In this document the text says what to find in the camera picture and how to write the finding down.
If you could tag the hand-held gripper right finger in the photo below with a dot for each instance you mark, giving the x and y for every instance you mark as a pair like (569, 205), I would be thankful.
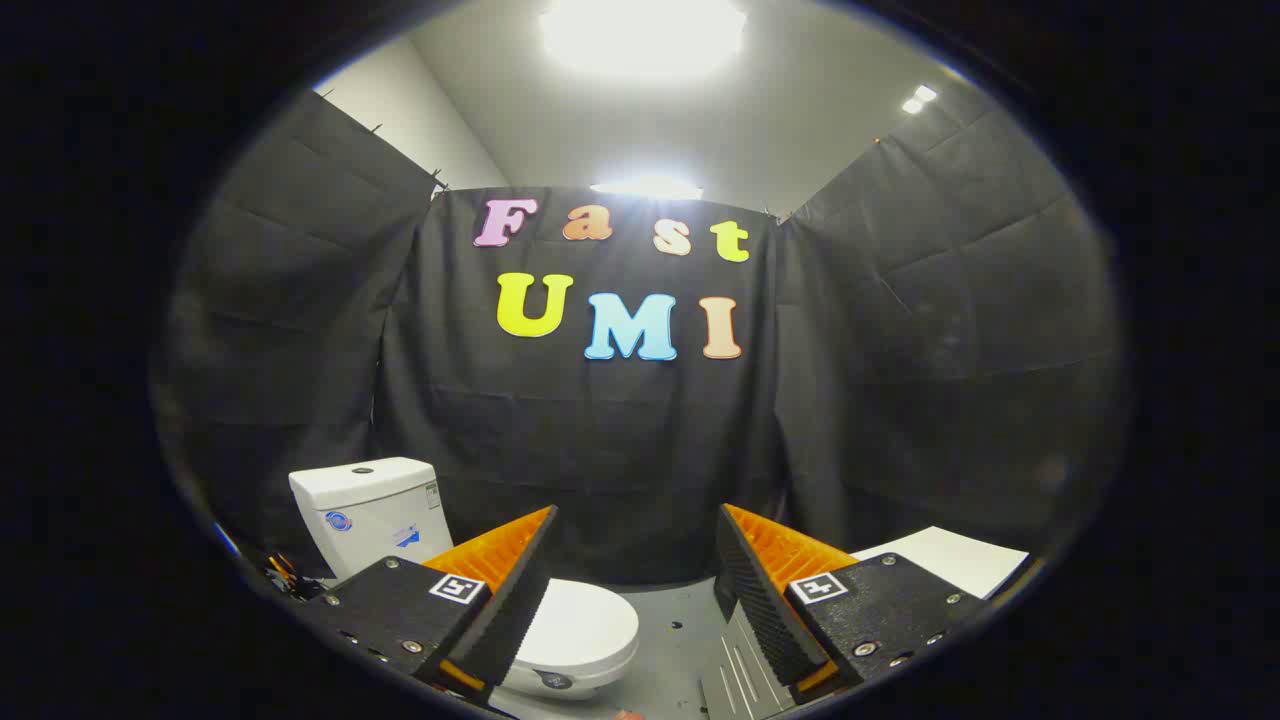
(760, 610)

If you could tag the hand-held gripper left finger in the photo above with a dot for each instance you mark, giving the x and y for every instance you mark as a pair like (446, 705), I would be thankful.
(520, 610)

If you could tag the white toilet lid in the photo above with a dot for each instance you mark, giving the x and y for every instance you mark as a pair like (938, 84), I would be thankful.
(580, 625)

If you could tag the white ceramic toilet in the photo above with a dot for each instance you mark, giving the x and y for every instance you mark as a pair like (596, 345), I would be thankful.
(370, 500)

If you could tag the black backdrop cloth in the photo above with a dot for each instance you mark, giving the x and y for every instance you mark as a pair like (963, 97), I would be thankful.
(620, 450)

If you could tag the grey drawer cabinet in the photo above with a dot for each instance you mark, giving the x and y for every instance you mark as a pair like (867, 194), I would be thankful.
(950, 560)

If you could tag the long ceiling light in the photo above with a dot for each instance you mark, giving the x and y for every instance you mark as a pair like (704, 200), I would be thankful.
(645, 187)

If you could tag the large bright ceiling light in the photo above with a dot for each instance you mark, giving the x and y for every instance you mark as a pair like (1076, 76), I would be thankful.
(640, 35)

